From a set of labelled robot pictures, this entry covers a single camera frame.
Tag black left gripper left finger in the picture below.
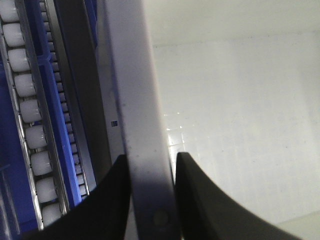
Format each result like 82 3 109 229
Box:
29 154 131 240

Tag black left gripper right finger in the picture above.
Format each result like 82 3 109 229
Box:
175 152 297 240

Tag white plastic tote bin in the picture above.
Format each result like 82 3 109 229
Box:
97 0 320 240

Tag blue bin on lower shelf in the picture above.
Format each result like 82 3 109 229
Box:
0 0 96 240

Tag roller track beside tote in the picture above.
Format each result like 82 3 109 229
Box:
0 0 70 231

